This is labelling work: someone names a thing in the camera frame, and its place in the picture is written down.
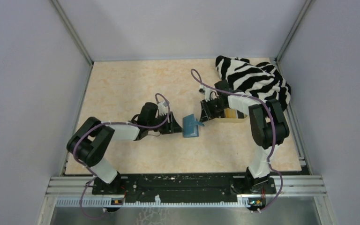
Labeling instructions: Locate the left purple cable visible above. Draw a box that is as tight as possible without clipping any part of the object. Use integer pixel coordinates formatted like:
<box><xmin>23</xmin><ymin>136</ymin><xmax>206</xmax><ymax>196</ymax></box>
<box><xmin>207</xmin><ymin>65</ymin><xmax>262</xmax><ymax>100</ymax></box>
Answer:
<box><xmin>72</xmin><ymin>93</ymin><xmax>171</xmax><ymax>220</ymax></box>

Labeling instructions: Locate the purple cable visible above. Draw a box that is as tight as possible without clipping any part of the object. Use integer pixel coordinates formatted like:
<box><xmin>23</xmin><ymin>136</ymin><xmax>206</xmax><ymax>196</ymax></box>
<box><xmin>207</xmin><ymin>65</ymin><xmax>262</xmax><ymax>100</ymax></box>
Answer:
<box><xmin>190</xmin><ymin>68</ymin><xmax>284</xmax><ymax>213</ymax></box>
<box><xmin>72</xmin><ymin>93</ymin><xmax>171</xmax><ymax>220</ymax></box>

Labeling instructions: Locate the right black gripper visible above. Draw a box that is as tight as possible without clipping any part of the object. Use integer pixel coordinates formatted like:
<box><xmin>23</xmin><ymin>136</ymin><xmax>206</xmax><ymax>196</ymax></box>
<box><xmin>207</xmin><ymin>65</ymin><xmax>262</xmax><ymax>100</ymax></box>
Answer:
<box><xmin>199</xmin><ymin>98</ymin><xmax>226</xmax><ymax>124</ymax></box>

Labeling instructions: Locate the blue leather card holder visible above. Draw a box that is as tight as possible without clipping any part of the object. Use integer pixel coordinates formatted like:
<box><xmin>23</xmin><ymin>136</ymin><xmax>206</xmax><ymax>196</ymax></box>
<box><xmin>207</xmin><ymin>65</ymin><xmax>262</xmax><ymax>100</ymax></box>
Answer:
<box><xmin>183</xmin><ymin>114</ymin><xmax>204</xmax><ymax>138</ymax></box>

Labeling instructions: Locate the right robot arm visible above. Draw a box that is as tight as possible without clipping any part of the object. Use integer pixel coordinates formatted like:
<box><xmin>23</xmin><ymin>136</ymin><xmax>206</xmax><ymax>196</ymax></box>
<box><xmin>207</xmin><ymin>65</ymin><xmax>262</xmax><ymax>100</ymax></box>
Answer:
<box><xmin>199</xmin><ymin>80</ymin><xmax>290</xmax><ymax>193</ymax></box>

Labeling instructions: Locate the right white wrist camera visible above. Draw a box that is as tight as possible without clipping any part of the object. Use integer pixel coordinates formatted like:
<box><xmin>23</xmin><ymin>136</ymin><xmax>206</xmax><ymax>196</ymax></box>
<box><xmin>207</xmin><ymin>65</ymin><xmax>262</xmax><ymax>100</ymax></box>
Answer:
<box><xmin>198</xmin><ymin>86</ymin><xmax>214</xmax><ymax>102</ymax></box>

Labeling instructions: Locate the white slotted cable duct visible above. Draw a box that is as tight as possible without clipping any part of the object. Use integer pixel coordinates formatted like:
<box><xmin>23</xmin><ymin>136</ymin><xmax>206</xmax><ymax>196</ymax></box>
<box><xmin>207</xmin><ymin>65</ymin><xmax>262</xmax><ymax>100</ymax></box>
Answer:
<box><xmin>55</xmin><ymin>197</ymin><xmax>252</xmax><ymax>209</ymax></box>

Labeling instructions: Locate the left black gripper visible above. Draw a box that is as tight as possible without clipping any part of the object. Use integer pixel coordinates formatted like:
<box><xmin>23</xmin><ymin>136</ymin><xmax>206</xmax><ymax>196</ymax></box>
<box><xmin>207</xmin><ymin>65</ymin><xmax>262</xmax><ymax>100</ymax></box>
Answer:
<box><xmin>148</xmin><ymin>111</ymin><xmax>184</xmax><ymax>135</ymax></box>

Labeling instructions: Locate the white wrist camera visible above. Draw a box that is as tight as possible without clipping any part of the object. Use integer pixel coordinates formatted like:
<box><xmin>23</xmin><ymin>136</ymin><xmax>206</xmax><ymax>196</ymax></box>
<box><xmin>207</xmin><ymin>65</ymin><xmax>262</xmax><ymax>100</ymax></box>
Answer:
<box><xmin>198</xmin><ymin>86</ymin><xmax>214</xmax><ymax>102</ymax></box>
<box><xmin>157</xmin><ymin>101</ymin><xmax>170</xmax><ymax>116</ymax></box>

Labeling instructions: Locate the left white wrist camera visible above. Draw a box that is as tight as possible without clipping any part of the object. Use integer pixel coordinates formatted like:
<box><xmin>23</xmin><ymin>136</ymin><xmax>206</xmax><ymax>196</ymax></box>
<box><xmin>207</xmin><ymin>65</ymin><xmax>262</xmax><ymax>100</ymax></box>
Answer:
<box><xmin>157</xmin><ymin>101</ymin><xmax>170</xmax><ymax>116</ymax></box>

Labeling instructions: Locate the zebra striped cloth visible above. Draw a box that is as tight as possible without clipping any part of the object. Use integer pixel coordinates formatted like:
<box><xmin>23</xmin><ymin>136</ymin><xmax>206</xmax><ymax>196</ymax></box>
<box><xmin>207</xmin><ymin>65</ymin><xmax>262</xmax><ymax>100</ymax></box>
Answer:
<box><xmin>215</xmin><ymin>55</ymin><xmax>291</xmax><ymax>111</ymax></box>

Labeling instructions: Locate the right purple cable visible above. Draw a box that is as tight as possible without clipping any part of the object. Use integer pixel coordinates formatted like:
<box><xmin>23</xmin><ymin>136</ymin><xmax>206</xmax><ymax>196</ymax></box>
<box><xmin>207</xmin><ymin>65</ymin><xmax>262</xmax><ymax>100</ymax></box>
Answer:
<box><xmin>190</xmin><ymin>68</ymin><xmax>284</xmax><ymax>213</ymax></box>

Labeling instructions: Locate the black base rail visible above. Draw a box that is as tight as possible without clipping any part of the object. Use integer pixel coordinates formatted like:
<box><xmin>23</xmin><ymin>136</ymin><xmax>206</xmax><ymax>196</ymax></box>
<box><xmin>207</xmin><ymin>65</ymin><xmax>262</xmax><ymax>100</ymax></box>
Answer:
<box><xmin>92</xmin><ymin>172</ymin><xmax>278</xmax><ymax>203</ymax></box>

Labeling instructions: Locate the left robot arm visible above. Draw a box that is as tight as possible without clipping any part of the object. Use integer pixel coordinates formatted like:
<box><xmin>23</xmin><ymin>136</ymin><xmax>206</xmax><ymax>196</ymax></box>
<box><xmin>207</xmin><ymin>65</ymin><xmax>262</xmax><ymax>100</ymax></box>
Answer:
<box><xmin>66</xmin><ymin>101</ymin><xmax>183</xmax><ymax>194</ymax></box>

